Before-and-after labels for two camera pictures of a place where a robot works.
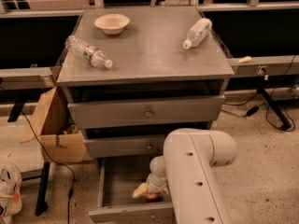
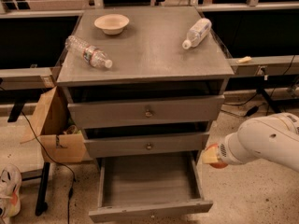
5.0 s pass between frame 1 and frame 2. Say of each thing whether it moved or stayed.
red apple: moved
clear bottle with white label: stayed
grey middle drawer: stayed
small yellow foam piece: stayed
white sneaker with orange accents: stayed
